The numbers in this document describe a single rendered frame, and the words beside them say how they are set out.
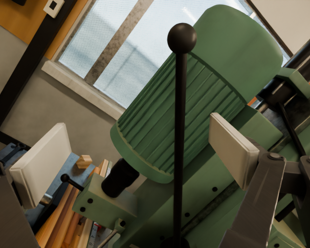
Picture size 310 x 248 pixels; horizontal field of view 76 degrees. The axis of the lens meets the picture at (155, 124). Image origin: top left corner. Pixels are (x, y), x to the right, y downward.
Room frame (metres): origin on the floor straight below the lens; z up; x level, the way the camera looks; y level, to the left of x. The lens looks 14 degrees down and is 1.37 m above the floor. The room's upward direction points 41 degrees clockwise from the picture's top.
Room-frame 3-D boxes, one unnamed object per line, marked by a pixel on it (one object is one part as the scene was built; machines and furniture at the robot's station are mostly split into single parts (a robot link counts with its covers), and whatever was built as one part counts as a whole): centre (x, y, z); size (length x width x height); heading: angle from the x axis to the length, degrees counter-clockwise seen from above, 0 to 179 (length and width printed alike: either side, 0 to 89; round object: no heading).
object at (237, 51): (0.42, -0.02, 1.35); 0.18 x 0.18 x 0.31
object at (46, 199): (0.39, 0.09, 0.95); 0.09 x 0.07 x 0.09; 17
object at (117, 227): (0.39, -0.09, 1.00); 0.02 x 0.02 x 0.10; 17
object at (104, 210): (0.42, -0.04, 1.03); 0.14 x 0.07 x 0.09; 107
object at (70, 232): (0.43, 0.00, 0.93); 0.18 x 0.02 x 0.06; 17
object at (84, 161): (0.65, 0.11, 0.92); 0.04 x 0.03 x 0.04; 150
